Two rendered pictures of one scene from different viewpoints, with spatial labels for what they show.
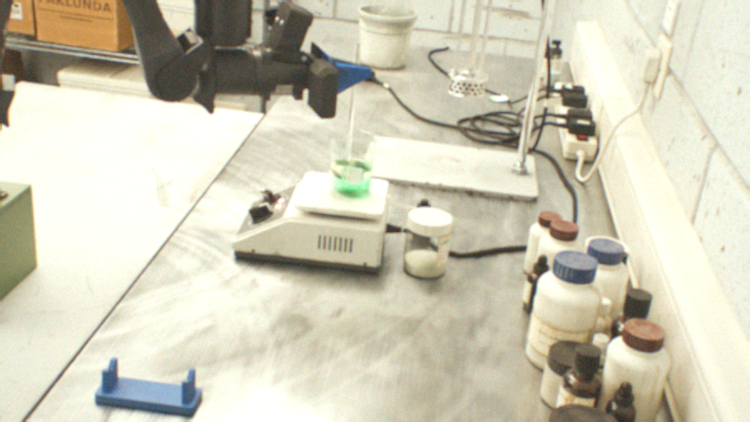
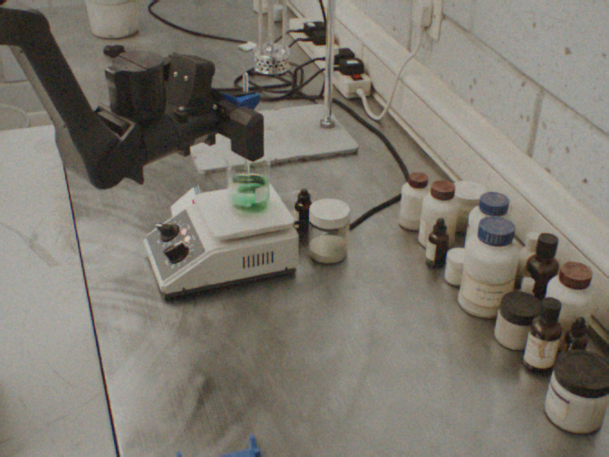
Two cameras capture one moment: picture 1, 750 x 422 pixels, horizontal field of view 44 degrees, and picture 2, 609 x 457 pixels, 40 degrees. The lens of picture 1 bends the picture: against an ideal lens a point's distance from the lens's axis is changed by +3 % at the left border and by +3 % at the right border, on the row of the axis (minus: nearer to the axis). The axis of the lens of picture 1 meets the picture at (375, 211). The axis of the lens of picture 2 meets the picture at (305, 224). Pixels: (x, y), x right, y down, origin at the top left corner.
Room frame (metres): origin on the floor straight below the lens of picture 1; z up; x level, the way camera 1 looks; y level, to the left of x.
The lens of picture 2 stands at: (0.16, 0.38, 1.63)
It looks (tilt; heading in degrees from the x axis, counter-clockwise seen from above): 33 degrees down; 336
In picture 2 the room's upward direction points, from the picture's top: 1 degrees clockwise
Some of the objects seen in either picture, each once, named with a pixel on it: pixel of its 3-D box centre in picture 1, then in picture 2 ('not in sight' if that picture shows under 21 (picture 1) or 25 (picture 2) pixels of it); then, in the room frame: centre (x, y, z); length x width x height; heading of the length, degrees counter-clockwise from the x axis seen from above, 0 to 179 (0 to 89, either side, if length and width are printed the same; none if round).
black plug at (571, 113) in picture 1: (573, 116); (337, 56); (1.69, -0.36, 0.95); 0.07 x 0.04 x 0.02; 85
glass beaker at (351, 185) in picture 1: (349, 165); (246, 183); (1.13, 0.04, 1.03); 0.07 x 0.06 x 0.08; 57
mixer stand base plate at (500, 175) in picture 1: (449, 166); (266, 135); (1.48, -0.12, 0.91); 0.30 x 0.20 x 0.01; 85
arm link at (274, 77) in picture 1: (283, 72); (190, 121); (1.08, 0.13, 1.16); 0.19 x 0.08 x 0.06; 23
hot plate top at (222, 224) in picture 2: (342, 194); (243, 210); (1.13, 0.05, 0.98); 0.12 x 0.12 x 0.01; 87
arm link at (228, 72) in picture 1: (221, 73); (140, 141); (1.05, 0.20, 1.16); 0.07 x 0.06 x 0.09; 113
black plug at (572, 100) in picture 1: (569, 99); (319, 37); (1.80, -0.37, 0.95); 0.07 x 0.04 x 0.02; 85
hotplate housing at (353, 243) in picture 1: (321, 221); (227, 238); (1.13, 0.07, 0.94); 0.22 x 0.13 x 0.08; 87
